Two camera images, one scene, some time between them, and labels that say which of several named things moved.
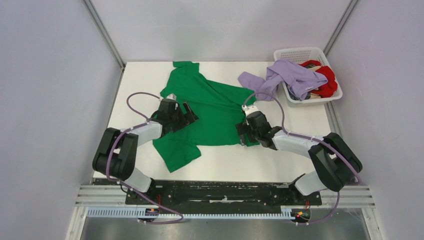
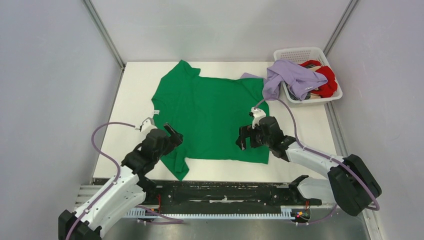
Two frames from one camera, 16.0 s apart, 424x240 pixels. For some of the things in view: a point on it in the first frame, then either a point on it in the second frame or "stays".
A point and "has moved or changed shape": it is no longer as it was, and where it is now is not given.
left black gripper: x=188 y=118 to x=177 y=138
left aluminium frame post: x=97 y=19 stays
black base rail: x=221 y=193 stays
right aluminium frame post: x=339 y=26 stays
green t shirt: x=219 y=108 has moved or changed shape
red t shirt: x=329 y=89 stays
